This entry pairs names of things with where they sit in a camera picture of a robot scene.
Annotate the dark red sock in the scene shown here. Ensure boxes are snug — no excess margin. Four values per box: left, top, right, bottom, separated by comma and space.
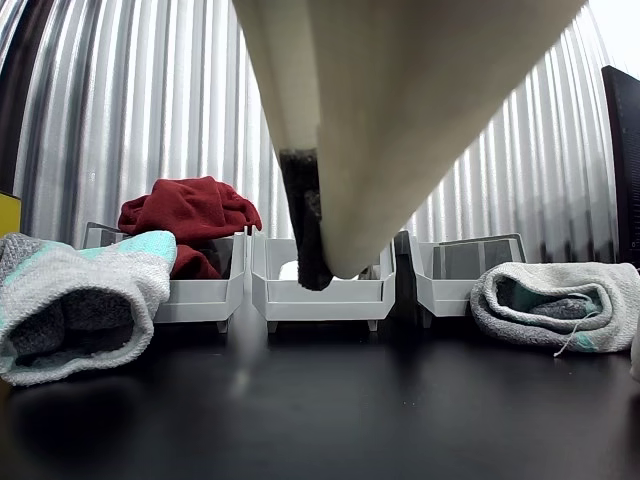
118, 175, 264, 281

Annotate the small white sock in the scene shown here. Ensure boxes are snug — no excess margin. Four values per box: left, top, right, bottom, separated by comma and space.
276, 258, 377, 282

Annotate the grey folded sock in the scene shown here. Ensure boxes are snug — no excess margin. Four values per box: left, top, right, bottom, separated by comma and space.
469, 261, 640, 358

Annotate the grey and teal open sock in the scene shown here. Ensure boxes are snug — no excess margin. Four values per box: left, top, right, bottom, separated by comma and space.
0, 230, 179, 388

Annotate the grey plastic bin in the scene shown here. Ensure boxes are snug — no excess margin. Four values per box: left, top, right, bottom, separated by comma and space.
249, 227, 398, 334
394, 230, 528, 330
82, 221, 249, 334

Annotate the black computer monitor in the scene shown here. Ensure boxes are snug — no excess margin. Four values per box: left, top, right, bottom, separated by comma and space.
600, 64, 640, 264

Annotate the yellow box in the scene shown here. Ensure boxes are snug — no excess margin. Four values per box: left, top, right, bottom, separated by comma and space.
0, 191, 23, 241

